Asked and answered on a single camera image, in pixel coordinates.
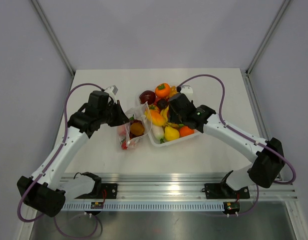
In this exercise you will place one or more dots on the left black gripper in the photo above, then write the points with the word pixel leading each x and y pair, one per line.
pixel 122 118

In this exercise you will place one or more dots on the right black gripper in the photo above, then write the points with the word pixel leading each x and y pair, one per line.
pixel 172 117

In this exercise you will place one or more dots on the purple grape bunch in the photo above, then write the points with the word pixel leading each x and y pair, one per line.
pixel 135 121

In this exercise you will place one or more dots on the brown kiwi fruit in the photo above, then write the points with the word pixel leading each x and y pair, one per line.
pixel 137 129

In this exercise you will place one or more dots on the clear zip top bag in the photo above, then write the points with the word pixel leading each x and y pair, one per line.
pixel 138 113

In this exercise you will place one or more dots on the yellow lemon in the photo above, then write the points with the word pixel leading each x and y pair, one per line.
pixel 171 133

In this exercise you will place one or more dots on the white plastic food tray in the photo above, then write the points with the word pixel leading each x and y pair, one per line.
pixel 173 125

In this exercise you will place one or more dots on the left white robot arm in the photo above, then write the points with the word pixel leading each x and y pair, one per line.
pixel 43 190

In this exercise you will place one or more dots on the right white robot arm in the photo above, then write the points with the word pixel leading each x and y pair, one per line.
pixel 264 155

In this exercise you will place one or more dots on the yellow banana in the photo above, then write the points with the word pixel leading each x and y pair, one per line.
pixel 164 113

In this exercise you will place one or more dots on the orange tangerine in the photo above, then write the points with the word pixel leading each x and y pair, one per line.
pixel 185 131

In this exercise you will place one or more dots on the dark purple plum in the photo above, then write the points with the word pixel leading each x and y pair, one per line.
pixel 162 104

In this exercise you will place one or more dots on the yellow orange bell pepper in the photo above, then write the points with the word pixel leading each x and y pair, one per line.
pixel 155 118

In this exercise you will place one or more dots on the orange persimmon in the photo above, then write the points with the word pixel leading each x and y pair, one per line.
pixel 162 90

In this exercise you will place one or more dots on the dark red apple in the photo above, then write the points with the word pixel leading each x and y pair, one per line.
pixel 147 97

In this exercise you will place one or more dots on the left small circuit board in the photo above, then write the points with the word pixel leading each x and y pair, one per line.
pixel 97 205

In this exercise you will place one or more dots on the small circuit board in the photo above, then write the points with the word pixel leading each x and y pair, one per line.
pixel 97 205
pixel 232 206

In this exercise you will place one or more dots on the right small circuit board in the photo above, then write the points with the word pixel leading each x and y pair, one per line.
pixel 232 206

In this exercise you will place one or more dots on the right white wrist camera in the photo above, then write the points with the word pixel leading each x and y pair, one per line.
pixel 186 90

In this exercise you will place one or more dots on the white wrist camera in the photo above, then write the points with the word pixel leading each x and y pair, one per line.
pixel 112 90
pixel 186 90

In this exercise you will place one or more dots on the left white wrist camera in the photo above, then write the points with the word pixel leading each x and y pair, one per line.
pixel 112 90

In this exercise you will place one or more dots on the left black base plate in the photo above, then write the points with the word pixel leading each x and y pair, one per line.
pixel 105 190

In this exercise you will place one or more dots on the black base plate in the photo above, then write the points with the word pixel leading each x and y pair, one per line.
pixel 221 191
pixel 105 190

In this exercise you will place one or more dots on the aluminium mounting rail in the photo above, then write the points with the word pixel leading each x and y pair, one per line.
pixel 176 187

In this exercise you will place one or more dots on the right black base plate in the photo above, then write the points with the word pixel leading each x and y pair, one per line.
pixel 221 191

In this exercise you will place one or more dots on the left aluminium frame post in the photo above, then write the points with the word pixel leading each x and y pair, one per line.
pixel 51 34

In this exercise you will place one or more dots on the aluminium frame post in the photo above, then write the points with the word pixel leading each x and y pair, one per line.
pixel 273 27
pixel 51 34

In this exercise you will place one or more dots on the white slotted cable duct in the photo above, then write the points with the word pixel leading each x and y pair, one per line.
pixel 162 206

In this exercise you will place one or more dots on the right aluminium frame post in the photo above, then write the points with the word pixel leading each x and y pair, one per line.
pixel 273 27

